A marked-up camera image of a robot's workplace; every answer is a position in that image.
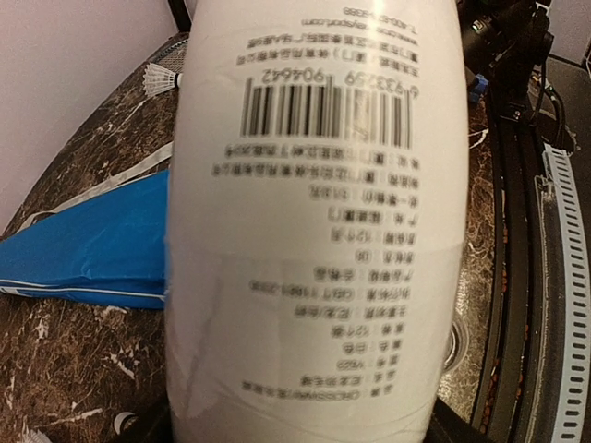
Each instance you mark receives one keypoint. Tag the white shuttlecock back right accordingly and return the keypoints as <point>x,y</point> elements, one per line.
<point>158,79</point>

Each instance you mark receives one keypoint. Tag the blue racket bag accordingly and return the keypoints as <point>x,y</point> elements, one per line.
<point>104,246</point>

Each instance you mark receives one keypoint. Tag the clear plastic tube lid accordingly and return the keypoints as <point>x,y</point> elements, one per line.
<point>457,343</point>

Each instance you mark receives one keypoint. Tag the black front table rail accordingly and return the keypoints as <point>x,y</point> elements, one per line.
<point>505,397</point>

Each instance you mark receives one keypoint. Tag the blue badminton racket left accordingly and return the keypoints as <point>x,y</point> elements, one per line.
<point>173,57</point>

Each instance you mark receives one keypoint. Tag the white slotted cable duct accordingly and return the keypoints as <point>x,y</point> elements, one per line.
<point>574,265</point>

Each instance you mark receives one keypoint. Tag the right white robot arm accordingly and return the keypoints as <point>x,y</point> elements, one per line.
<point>508,43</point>

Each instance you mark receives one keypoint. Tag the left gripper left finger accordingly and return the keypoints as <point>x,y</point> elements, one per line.
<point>155,426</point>

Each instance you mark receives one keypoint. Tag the white shuttlecock tube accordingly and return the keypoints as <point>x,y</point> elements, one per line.
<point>316,220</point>

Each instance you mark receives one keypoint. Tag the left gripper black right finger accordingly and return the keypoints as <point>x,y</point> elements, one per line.
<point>446,426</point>

